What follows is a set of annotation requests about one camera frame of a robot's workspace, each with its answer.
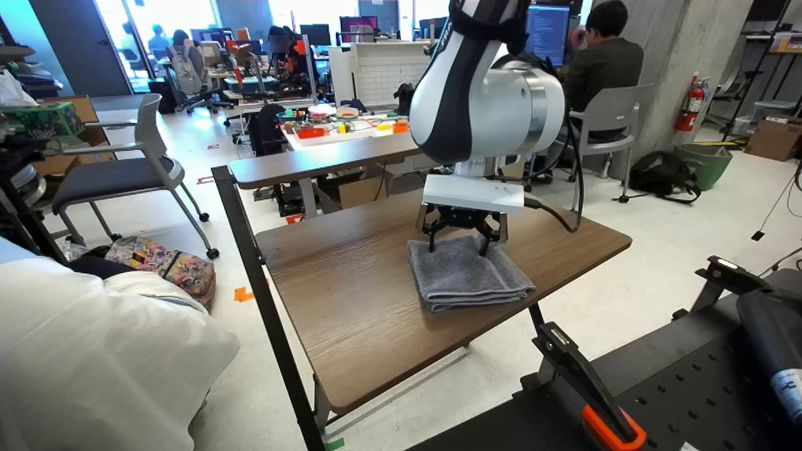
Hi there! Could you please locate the black clamp with orange handle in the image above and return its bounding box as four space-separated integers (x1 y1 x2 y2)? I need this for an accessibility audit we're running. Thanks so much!
529 320 649 451

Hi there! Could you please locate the black metal bracket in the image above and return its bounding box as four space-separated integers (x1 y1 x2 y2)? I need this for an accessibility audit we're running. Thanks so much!
672 254 775 324

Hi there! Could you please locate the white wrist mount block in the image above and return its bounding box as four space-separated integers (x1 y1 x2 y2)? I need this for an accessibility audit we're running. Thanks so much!
421 170 527 216

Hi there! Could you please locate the red fire extinguisher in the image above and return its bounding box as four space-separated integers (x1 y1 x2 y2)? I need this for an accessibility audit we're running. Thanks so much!
673 74 711 136

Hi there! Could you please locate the black bag behind desk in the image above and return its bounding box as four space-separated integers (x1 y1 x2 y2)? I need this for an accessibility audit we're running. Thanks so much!
248 104 291 157

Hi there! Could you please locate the black metal shelf rack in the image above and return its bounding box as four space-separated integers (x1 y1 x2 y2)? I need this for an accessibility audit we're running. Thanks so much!
721 0 802 140

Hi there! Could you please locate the white fabric sleeve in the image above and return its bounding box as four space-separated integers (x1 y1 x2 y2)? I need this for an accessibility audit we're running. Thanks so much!
0 235 243 451

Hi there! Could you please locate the wooden work table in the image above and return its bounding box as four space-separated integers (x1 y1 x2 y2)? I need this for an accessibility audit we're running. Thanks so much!
207 164 553 451

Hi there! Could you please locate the grey cloth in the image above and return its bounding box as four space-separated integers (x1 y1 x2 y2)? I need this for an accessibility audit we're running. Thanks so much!
405 233 539 317

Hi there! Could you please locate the colourful patterned backpack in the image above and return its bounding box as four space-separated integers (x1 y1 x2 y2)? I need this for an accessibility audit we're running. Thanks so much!
102 235 217 310

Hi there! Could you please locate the brown cardboard box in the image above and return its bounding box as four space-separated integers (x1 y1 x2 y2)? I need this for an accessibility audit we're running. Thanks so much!
335 172 385 210
745 115 802 164
28 95 111 180

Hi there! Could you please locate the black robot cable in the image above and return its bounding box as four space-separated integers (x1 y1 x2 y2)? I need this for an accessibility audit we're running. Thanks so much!
524 107 586 235

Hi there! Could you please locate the white board panel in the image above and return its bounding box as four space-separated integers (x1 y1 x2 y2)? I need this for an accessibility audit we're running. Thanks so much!
326 37 440 111

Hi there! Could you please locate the white tray of colourful toys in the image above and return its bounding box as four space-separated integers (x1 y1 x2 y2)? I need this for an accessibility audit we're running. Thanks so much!
280 104 416 152

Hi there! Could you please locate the empty grey office chair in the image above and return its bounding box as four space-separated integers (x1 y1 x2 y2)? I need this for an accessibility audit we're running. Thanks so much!
50 92 223 261

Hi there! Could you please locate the black curved desk object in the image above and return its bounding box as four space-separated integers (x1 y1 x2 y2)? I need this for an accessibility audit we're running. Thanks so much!
391 80 419 119

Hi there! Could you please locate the black perforated base board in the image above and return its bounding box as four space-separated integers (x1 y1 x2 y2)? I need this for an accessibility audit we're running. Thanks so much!
408 290 802 451

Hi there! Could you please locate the grey chair with seated person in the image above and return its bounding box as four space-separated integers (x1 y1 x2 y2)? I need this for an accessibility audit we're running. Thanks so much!
534 86 649 210

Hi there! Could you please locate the black backpack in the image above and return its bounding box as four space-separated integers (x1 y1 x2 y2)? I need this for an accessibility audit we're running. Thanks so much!
627 149 701 208

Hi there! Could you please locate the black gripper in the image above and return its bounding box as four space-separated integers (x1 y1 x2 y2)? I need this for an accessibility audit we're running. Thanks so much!
419 205 508 259

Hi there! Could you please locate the brown desk with grey legs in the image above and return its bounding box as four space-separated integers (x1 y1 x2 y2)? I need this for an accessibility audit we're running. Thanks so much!
225 131 504 220

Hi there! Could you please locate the black cylinder with blue label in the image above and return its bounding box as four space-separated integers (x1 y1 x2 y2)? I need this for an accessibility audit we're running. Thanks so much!
735 286 802 429

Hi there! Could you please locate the person in orange top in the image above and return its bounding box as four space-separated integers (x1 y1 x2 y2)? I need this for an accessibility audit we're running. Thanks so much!
264 22 310 86

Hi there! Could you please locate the green basket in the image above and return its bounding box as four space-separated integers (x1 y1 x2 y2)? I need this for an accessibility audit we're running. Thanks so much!
673 142 735 194

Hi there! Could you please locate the person in grey top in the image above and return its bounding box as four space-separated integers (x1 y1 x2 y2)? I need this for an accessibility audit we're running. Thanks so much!
168 27 211 99

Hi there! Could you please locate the seated person in dark sweater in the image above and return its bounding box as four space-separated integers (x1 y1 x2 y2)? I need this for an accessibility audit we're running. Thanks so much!
534 0 647 182

